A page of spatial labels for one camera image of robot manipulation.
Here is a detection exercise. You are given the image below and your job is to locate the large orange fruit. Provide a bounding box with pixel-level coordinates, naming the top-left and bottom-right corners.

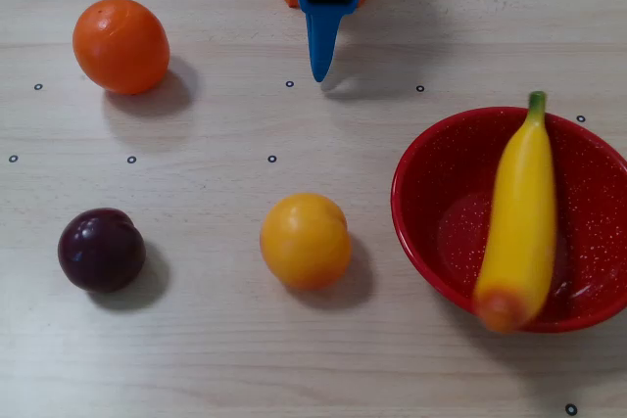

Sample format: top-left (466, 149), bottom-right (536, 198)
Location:
top-left (72, 0), bottom-right (171, 96)

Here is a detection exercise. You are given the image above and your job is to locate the yellow-orange round fruit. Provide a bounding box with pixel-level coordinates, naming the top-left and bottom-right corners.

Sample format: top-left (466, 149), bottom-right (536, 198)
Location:
top-left (259, 192), bottom-right (353, 291)

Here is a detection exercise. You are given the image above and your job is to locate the dark purple plum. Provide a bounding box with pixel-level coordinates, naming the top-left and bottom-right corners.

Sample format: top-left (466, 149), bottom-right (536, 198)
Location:
top-left (57, 208), bottom-right (147, 294)

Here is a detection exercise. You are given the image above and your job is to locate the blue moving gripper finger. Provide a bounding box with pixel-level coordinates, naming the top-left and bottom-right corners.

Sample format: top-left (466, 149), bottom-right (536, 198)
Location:
top-left (291, 0), bottom-right (366, 83)

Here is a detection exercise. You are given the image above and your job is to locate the red speckled enamel bowl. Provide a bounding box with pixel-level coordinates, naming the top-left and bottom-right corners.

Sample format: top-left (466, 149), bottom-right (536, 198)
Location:
top-left (390, 105), bottom-right (627, 335)

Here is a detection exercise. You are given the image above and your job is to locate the yellow toy banana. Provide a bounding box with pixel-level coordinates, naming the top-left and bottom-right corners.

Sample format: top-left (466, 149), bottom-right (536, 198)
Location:
top-left (472, 90), bottom-right (558, 335)

